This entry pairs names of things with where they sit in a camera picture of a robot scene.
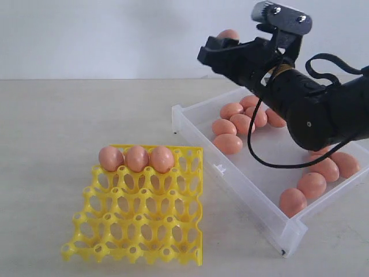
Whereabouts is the brown egg cluster centre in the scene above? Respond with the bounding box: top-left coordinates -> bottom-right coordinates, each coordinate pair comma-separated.
229,114 -> 255,135

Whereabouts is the brown egg left cluster front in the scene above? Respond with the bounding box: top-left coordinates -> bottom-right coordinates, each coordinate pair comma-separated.
213,133 -> 243,155

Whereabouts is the brown egg bin far right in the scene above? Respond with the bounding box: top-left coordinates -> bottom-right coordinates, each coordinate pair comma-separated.
330,152 -> 361,179

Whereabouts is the brown egg cluster right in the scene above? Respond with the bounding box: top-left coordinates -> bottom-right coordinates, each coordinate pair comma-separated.
265,108 -> 287,128

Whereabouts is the brown egg bin front-right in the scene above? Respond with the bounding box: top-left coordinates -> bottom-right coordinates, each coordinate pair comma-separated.
297,173 -> 327,199

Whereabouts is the brown egg left cluster middle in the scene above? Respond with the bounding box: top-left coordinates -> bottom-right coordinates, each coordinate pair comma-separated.
212,118 -> 237,136

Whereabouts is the brown egg bin front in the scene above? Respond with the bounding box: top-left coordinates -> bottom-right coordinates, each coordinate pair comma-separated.
279,188 -> 307,218

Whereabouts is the brown egg cluster back-left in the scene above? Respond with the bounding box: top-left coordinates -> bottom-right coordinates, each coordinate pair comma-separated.
220,102 -> 244,119

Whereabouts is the brown egg cluster back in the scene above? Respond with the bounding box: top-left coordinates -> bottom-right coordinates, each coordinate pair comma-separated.
239,95 -> 259,109

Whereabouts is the brown egg cluster centre-right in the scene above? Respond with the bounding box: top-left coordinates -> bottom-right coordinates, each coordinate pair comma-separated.
244,107 -> 268,128

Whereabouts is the brown egg bin right middle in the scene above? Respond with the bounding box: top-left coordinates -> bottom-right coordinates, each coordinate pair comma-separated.
308,158 -> 340,182

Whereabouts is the yellow plastic egg tray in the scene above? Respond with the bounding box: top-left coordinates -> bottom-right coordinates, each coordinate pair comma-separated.
61,146 -> 203,265

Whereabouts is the black strap loop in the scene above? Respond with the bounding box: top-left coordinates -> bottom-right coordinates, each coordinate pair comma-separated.
304,53 -> 369,87

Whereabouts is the brown egg bin right back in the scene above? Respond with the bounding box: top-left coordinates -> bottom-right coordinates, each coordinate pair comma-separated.
308,147 -> 330,159

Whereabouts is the clear plastic bin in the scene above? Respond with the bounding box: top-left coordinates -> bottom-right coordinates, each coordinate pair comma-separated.
172,88 -> 368,258

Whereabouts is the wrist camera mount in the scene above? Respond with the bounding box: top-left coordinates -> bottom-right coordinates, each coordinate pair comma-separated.
251,1 -> 312,36

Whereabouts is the black camera cable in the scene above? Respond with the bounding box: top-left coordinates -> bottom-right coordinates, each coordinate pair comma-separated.
246,54 -> 349,169

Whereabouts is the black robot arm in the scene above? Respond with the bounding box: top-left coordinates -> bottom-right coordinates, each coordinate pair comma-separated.
198,29 -> 368,151

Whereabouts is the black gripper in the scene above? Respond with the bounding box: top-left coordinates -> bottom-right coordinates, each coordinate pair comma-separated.
197,28 -> 303,91

